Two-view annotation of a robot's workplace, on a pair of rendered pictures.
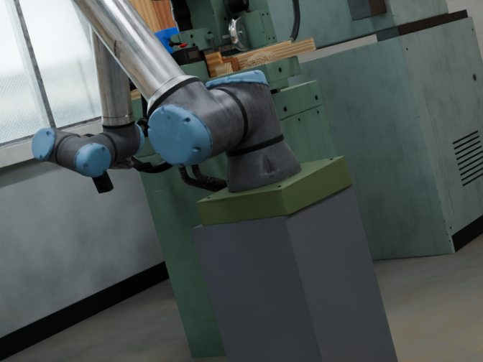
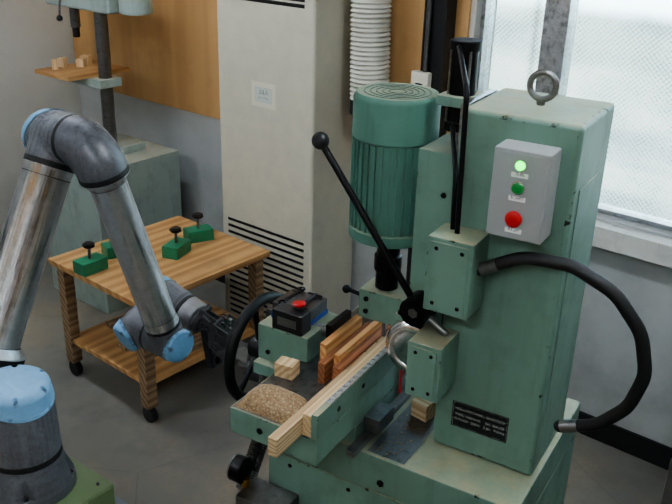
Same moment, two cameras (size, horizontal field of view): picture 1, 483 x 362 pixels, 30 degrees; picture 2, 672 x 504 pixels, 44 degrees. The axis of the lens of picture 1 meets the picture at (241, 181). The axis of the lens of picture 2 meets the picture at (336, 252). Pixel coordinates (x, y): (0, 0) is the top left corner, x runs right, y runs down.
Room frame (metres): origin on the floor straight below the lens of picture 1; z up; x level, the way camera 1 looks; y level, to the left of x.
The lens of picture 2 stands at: (2.82, -1.58, 1.87)
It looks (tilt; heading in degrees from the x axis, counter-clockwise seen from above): 24 degrees down; 87
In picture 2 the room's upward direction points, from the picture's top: 2 degrees clockwise
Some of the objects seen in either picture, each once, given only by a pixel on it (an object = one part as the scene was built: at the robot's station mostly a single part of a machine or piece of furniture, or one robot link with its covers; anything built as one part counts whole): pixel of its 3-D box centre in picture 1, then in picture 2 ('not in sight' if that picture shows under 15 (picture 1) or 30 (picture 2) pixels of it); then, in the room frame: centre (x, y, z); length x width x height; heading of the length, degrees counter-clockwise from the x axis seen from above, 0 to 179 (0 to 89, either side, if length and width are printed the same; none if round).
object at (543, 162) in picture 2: not in sight; (523, 191); (3.21, -0.24, 1.40); 0.10 x 0.06 x 0.16; 147
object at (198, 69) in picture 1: (179, 82); (298, 335); (2.83, 0.11, 0.91); 0.15 x 0.14 x 0.09; 57
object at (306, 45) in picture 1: (233, 66); (352, 375); (2.94, -0.07, 0.92); 0.60 x 0.02 x 0.04; 57
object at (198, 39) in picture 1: (193, 44); (392, 307); (3.04, 0.04, 1.03); 0.14 x 0.07 x 0.09; 147
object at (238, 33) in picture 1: (241, 33); (413, 348); (3.06, -0.13, 1.02); 0.12 x 0.03 x 0.12; 147
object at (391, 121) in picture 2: not in sight; (393, 165); (3.02, 0.05, 1.35); 0.18 x 0.18 x 0.31
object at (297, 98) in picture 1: (229, 117); (426, 424); (3.12, -0.02, 0.76); 0.57 x 0.45 x 0.09; 147
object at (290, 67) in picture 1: (198, 92); (329, 362); (2.90, 0.06, 0.87); 0.61 x 0.30 x 0.06; 57
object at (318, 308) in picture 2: (173, 59); (296, 308); (2.82, 0.10, 0.99); 0.13 x 0.11 x 0.06; 57
